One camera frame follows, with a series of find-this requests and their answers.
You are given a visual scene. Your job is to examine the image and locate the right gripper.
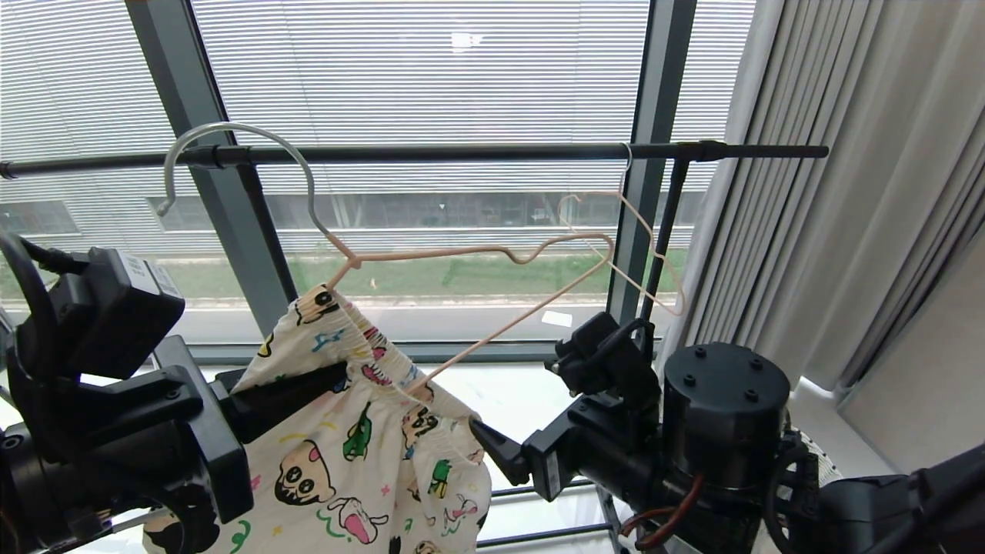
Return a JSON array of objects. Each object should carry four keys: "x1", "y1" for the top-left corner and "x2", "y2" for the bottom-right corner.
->
[{"x1": 468, "y1": 389, "x2": 670, "y2": 512}]

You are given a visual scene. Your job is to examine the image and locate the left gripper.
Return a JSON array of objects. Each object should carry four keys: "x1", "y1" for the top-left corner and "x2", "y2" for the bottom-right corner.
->
[{"x1": 0, "y1": 335, "x2": 351, "y2": 554}]

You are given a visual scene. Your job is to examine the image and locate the cream printed shorts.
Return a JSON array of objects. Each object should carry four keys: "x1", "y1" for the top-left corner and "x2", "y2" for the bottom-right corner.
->
[{"x1": 142, "y1": 285, "x2": 493, "y2": 554}]

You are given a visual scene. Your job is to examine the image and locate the pink clothes hanger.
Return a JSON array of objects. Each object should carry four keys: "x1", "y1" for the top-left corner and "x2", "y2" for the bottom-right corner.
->
[
  {"x1": 156, "y1": 122, "x2": 616, "y2": 405},
  {"x1": 556, "y1": 146, "x2": 687, "y2": 318}
]

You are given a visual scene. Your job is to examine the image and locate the black clothes rack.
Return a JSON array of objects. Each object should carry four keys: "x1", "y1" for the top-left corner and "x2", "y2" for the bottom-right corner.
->
[{"x1": 0, "y1": 141, "x2": 830, "y2": 551}]

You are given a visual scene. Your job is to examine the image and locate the window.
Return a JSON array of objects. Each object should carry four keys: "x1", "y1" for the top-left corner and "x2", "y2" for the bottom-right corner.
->
[{"x1": 0, "y1": 0, "x2": 759, "y2": 366}]

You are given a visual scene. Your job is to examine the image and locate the beige curtain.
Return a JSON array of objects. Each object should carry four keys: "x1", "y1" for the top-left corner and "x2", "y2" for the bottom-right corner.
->
[{"x1": 660, "y1": 0, "x2": 985, "y2": 397}]

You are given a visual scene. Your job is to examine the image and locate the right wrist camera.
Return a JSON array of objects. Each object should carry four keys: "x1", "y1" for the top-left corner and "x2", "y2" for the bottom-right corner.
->
[{"x1": 545, "y1": 312, "x2": 664, "y2": 409}]

